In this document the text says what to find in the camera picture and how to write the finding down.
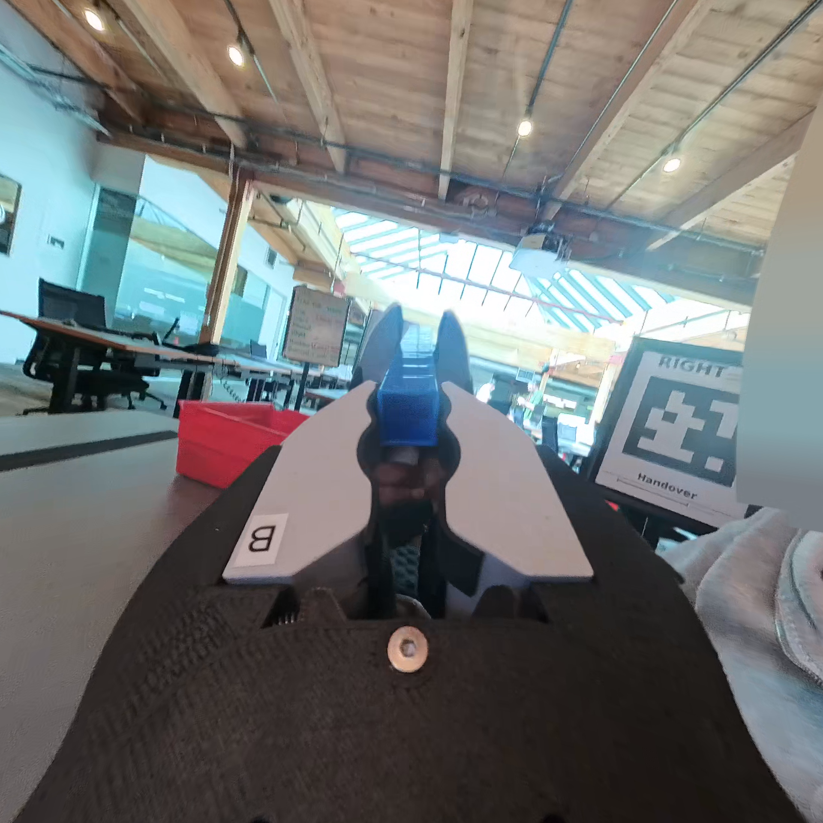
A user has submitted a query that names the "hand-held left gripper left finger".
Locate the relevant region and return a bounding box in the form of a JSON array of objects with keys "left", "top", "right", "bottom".
[{"left": 222, "top": 380, "right": 396, "bottom": 619}]

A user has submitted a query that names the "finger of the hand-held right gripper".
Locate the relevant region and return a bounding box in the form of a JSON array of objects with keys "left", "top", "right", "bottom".
[
  {"left": 349, "top": 304, "right": 406, "bottom": 390},
  {"left": 436, "top": 310, "right": 475, "bottom": 401}
]

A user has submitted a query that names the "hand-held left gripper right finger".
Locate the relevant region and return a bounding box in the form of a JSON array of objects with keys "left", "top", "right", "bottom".
[{"left": 439, "top": 382, "right": 595, "bottom": 616}]

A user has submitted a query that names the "long blue square bar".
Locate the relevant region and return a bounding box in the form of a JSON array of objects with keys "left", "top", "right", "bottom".
[{"left": 377, "top": 341, "right": 446, "bottom": 449}]

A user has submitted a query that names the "wooden office desk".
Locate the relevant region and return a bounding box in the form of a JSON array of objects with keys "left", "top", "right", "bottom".
[{"left": 0, "top": 310, "right": 240, "bottom": 414}]

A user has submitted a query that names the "person's right hand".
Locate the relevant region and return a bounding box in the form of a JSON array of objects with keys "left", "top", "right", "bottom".
[{"left": 375, "top": 458, "right": 445, "bottom": 509}]

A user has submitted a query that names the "whiteboard on stand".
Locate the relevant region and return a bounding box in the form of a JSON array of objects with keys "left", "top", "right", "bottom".
[{"left": 282, "top": 285, "right": 352, "bottom": 369}]

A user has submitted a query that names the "red plastic bin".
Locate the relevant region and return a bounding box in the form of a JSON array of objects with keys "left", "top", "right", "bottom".
[{"left": 175, "top": 399, "right": 310, "bottom": 491}]

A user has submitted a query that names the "black white marker sign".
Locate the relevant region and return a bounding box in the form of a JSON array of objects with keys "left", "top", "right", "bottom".
[{"left": 582, "top": 336, "right": 751, "bottom": 531}]

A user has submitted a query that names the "ceiling projector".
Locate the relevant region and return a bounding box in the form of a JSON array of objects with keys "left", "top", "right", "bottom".
[{"left": 509, "top": 222, "right": 574, "bottom": 279}]

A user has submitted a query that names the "wooden pillar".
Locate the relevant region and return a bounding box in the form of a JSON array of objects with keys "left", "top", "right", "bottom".
[{"left": 199, "top": 170, "right": 257, "bottom": 345}]

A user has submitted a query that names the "black office chair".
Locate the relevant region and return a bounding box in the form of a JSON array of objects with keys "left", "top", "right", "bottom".
[{"left": 22, "top": 278, "right": 168, "bottom": 414}]

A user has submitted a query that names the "wall logo sign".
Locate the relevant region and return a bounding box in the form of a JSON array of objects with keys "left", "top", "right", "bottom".
[{"left": 0, "top": 174, "right": 24, "bottom": 257}]

